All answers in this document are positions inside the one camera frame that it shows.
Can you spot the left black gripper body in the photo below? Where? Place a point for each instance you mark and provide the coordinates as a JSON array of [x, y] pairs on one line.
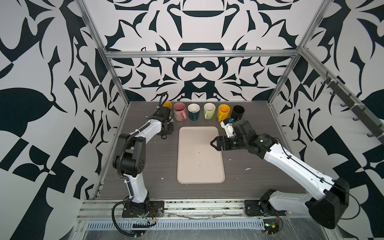
[[170, 129]]

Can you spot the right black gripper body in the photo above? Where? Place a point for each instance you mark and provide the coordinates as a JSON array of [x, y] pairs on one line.
[[241, 143]]

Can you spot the pink ghost print mug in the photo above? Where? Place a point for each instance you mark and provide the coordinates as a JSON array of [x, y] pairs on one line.
[[179, 111]]

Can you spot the blue butterfly mug yellow inside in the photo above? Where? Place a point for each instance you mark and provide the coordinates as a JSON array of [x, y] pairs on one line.
[[167, 105]]

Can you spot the black mug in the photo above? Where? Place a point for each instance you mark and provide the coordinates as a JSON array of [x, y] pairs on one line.
[[237, 113]]

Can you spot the dark green mug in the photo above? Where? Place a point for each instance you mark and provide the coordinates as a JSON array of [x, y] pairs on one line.
[[193, 111]]

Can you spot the light green mug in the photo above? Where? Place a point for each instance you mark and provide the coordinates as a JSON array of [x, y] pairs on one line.
[[209, 111]]

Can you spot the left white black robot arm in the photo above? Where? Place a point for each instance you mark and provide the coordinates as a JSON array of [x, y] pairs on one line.
[[130, 155]]

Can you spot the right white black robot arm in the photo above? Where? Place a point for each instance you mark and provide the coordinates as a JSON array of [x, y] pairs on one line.
[[326, 199]]

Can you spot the beige plastic tray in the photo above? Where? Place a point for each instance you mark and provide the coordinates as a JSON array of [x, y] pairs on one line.
[[198, 161]]

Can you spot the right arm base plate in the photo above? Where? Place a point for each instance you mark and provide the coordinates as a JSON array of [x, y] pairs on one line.
[[261, 208]]

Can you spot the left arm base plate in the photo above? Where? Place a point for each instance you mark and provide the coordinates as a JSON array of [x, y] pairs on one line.
[[147, 209]]

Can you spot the aluminium frame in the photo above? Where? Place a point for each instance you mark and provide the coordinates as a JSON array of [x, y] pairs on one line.
[[300, 52]]

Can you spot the black hook rail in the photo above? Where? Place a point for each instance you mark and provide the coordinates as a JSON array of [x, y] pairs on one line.
[[361, 111]]

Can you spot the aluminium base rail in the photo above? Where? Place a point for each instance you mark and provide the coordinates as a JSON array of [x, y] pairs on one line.
[[200, 219]]

